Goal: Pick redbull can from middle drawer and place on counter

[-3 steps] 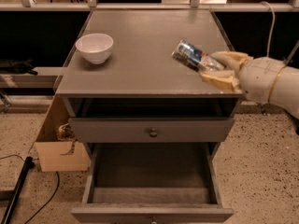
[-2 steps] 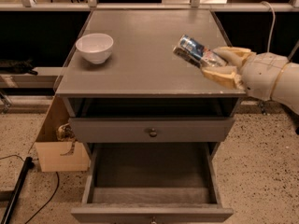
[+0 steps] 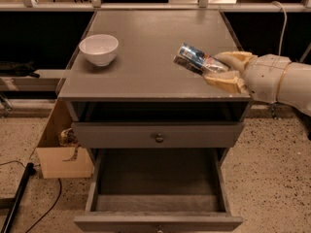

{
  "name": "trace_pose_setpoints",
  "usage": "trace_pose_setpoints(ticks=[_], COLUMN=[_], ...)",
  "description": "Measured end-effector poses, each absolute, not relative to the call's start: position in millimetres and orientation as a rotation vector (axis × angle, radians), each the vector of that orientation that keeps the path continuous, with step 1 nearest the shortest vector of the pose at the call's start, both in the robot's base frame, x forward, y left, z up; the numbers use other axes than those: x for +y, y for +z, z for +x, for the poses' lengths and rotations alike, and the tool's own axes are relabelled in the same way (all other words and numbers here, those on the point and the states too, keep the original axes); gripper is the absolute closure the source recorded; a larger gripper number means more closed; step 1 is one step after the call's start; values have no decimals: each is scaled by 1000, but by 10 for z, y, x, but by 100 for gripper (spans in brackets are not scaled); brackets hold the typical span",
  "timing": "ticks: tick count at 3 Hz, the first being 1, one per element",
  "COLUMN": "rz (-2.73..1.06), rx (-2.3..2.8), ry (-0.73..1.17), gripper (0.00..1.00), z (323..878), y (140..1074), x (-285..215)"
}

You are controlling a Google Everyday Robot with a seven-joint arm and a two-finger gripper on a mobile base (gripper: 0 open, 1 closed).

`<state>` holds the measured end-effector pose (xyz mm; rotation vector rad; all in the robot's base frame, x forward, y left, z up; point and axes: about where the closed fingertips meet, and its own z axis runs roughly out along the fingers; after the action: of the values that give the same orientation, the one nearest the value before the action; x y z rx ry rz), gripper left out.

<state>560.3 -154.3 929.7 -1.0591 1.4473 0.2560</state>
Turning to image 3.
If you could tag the crumpled item in box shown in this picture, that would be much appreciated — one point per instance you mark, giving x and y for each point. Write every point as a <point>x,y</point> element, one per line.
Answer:
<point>67,138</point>

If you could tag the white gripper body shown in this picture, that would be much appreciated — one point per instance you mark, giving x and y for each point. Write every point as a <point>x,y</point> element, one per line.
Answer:
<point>263,76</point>

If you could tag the grey drawer cabinet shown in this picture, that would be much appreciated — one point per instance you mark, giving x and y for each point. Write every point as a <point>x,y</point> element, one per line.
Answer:
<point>143,84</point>

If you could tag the grey upper drawer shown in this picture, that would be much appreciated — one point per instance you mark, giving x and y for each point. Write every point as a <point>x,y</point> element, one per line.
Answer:
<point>108,135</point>

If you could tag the silver blue redbull can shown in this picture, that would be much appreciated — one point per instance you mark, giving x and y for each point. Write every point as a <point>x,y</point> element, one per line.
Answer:
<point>198,61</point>

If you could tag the grey open middle drawer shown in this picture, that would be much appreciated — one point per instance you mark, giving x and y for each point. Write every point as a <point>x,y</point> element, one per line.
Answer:
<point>157,191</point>

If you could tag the cardboard box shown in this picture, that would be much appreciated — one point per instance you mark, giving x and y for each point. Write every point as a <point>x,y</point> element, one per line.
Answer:
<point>57,161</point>

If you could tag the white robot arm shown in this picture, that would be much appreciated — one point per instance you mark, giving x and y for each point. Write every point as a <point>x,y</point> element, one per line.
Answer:
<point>269,78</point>

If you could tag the round metal drawer knob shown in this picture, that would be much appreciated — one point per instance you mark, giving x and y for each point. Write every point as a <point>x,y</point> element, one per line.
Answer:
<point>159,138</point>

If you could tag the black bar on floor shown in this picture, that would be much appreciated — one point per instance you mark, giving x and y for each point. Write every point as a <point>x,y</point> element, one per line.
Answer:
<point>12,204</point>

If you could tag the black object on ledge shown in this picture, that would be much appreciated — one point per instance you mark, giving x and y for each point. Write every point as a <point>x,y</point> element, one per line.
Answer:
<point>17,69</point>

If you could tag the white ceramic bowl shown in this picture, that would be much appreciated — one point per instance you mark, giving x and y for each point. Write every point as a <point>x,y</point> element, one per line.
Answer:
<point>100,49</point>

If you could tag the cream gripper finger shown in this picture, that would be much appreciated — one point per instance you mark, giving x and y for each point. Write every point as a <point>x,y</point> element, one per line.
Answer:
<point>237,60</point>
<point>229,81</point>

